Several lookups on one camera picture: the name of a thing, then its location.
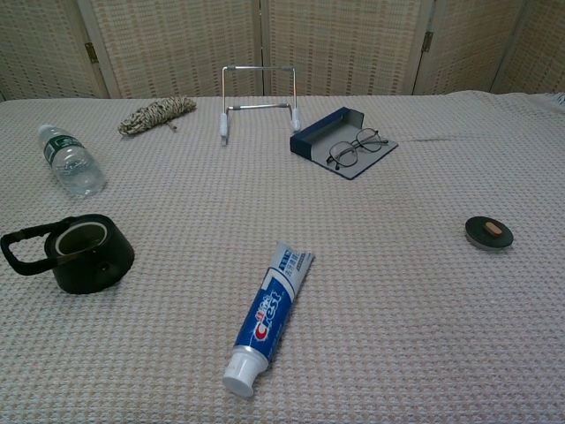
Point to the small black round disc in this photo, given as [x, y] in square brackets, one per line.
[479, 234]

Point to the open blue glasses case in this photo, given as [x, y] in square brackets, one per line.
[309, 143]

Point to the thin-framed eyeglasses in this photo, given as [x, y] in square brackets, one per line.
[354, 142]

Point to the blue white Crest toothpaste tube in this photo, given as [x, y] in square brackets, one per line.
[265, 318]

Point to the beige waffle tablecloth with fringe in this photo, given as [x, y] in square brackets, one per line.
[397, 309]

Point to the woven folding screen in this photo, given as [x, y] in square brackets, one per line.
[176, 44]

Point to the clear water bottle green label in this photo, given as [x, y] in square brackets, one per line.
[73, 163]

